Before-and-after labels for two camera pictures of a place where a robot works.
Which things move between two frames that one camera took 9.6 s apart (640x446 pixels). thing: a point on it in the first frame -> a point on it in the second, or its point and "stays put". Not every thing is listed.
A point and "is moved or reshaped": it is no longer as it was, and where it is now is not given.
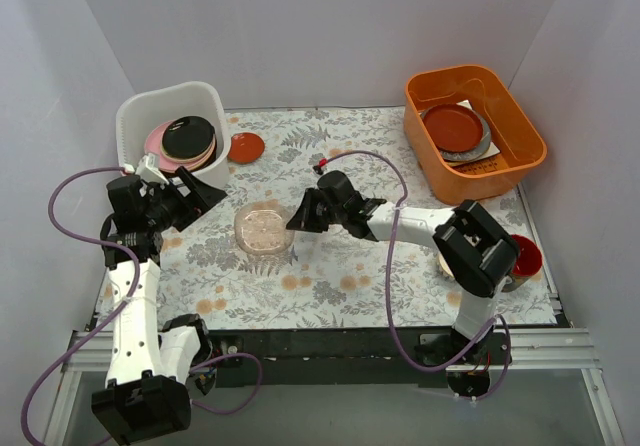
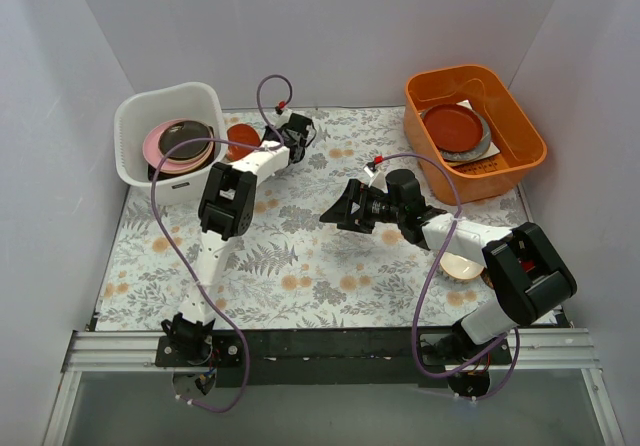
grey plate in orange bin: x=474 y=152 stays put
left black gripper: x=181 y=201 -> x=301 y=133
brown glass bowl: x=261 y=229 -> x=184 y=130
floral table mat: x=241 y=267 stays put
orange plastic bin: x=521 y=146 stays put
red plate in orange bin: x=453 y=128 stays put
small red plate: x=245 y=148 is moved or reshaped
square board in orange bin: x=491 y=152 stays put
